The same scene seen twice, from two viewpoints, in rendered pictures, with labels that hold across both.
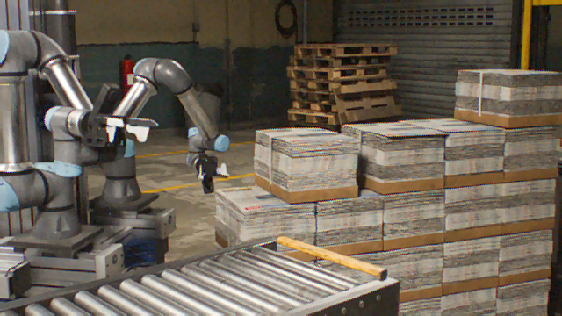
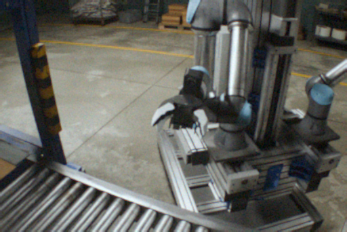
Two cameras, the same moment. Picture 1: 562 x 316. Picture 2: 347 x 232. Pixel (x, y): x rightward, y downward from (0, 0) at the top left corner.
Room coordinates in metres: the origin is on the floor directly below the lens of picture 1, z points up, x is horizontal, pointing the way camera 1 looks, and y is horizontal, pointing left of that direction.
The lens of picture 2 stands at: (1.52, -0.11, 1.56)
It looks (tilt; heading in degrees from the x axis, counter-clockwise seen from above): 31 degrees down; 65
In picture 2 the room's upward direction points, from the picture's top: straight up
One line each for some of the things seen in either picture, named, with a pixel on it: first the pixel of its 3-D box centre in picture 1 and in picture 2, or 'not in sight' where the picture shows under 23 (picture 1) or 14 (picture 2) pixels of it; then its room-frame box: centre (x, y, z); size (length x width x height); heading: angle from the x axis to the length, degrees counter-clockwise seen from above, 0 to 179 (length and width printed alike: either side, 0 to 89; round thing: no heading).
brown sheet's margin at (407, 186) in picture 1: (389, 176); not in sight; (2.89, -0.46, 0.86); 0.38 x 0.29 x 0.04; 22
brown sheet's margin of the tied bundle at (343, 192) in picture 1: (315, 190); not in sight; (2.64, -0.14, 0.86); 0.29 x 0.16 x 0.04; 112
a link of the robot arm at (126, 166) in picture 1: (118, 156); (320, 100); (2.68, 0.63, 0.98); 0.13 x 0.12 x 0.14; 49
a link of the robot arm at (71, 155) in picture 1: (74, 155); (200, 110); (1.94, 0.58, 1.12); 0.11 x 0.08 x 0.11; 143
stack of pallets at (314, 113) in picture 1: (342, 92); not in sight; (9.66, -0.85, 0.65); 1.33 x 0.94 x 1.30; 136
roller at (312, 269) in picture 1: (305, 271); not in sight; (1.94, -0.07, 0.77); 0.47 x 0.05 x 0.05; 42
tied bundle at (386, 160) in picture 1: (390, 156); not in sight; (2.90, -0.46, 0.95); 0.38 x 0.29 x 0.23; 22
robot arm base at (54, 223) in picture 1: (56, 218); (230, 132); (2.19, 0.72, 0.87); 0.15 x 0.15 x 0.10
